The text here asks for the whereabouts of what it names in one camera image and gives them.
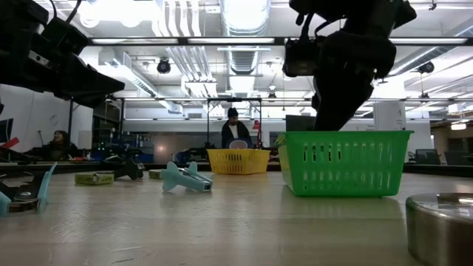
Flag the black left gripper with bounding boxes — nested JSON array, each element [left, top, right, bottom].
[[0, 33, 125, 109]]

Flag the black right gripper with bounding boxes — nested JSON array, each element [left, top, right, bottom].
[[313, 30, 398, 132]]

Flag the black stapler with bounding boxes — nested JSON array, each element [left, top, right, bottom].
[[113, 158, 146, 181]]

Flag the black monitor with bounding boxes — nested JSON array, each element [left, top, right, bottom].
[[285, 115, 317, 132], [0, 117, 15, 144]]

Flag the green plastic basket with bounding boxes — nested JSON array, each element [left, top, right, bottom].
[[277, 130, 415, 197]]

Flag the white pillar box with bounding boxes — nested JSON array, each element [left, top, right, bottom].
[[372, 100, 407, 132]]

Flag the person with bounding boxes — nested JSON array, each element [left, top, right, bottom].
[[43, 129, 80, 161], [221, 107, 254, 150]]

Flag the dark background table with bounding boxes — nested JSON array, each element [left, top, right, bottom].
[[0, 161, 282, 173]]

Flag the black ceiling spotlight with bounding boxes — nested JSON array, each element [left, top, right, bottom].
[[156, 58, 172, 75], [417, 61, 435, 75]]

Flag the red clamp stand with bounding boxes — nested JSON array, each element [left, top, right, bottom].
[[252, 120, 264, 149]]

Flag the red flat object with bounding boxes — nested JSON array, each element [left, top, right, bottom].
[[0, 137, 20, 150]]

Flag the yellow plastic basket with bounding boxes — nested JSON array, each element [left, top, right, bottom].
[[206, 148, 271, 175]]

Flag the round steel container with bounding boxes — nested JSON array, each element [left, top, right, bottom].
[[405, 192, 473, 266]]

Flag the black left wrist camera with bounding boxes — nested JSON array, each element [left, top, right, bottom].
[[40, 16, 89, 56]]

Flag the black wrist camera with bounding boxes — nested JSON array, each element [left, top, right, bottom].
[[282, 36, 322, 78], [40, 16, 89, 56]]

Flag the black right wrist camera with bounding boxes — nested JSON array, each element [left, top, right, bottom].
[[282, 36, 322, 78]]

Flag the black background rig frame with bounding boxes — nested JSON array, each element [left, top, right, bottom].
[[205, 97, 264, 149]]

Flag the black overhead frame bar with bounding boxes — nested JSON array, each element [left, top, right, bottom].
[[86, 36, 473, 47]]

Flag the silver ventilation duct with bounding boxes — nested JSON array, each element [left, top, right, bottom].
[[220, 0, 271, 119]]

